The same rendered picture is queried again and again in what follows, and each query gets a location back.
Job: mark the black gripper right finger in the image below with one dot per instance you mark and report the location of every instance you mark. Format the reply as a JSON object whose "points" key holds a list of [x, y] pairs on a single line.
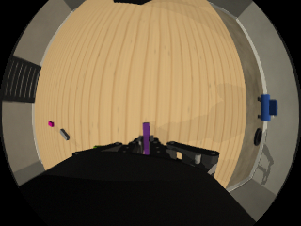
{"points": [[195, 156]]}

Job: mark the purple rod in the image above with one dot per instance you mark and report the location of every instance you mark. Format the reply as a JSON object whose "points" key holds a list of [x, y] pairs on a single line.
{"points": [[146, 134]]}

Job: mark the grey rod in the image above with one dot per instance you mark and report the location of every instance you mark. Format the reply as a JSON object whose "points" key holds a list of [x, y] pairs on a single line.
{"points": [[64, 134]]}

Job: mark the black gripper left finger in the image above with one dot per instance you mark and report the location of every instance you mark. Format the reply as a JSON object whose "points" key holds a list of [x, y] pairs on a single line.
{"points": [[136, 146]]}

